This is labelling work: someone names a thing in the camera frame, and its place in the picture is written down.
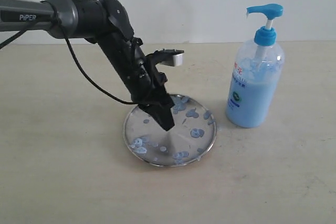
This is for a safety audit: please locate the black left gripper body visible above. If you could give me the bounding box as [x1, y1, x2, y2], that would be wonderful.
[98, 34, 173, 106]

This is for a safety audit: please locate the blue soap pump bottle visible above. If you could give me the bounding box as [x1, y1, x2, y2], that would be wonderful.
[225, 4, 285, 128]

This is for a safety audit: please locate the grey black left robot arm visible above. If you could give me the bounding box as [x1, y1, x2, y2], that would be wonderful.
[1, 0, 180, 131]

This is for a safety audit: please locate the round metal plate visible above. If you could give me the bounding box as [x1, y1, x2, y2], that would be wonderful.
[123, 94, 217, 167]

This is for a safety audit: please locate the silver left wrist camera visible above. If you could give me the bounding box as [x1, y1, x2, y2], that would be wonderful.
[146, 49, 184, 67]

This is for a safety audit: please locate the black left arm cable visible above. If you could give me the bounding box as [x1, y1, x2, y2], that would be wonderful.
[0, 0, 137, 105]

